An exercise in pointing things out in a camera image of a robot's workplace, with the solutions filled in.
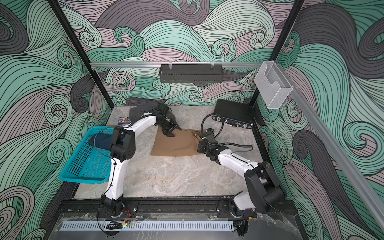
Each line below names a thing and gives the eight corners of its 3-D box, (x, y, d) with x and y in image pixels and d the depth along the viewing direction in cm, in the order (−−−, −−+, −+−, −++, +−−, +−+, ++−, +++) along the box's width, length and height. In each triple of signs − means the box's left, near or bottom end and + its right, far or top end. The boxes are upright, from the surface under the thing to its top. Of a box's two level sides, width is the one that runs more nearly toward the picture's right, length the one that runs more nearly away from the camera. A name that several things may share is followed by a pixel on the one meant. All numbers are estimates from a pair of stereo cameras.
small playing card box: (118, 124, 112) (117, 122, 110) (120, 118, 116) (119, 116, 114) (130, 124, 112) (129, 122, 110) (132, 118, 116) (131, 116, 114)
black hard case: (211, 122, 114) (212, 116, 109) (218, 100, 130) (220, 94, 125) (250, 132, 107) (252, 127, 102) (252, 108, 124) (255, 102, 119)
